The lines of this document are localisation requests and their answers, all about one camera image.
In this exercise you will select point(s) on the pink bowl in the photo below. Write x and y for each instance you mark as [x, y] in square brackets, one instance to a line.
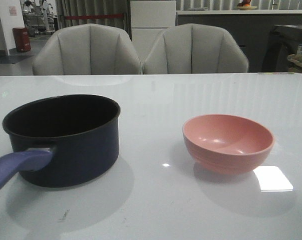
[227, 144]

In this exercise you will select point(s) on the right grey upholstered chair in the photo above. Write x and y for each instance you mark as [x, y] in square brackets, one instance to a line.
[195, 48]

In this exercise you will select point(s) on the grey upholstered chair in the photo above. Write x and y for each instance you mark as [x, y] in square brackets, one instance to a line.
[88, 49]
[195, 48]

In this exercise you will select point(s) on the dark blue saucepan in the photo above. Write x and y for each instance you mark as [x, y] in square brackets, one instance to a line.
[61, 141]

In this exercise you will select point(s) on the left grey upholstered chair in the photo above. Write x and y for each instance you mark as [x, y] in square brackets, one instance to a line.
[88, 49]

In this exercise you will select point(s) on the white cabinet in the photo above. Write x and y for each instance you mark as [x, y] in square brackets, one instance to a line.
[148, 18]

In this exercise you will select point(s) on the red barrier tape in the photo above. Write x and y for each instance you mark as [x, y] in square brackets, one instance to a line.
[94, 17]

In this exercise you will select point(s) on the grey counter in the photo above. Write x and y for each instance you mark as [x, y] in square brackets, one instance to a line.
[250, 29]

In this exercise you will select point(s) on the fruit plate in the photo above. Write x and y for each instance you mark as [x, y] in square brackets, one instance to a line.
[245, 5]

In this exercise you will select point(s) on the red bin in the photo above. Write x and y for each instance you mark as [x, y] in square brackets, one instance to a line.
[22, 40]

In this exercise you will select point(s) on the dark armchair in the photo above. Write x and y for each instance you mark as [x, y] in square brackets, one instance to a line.
[283, 40]

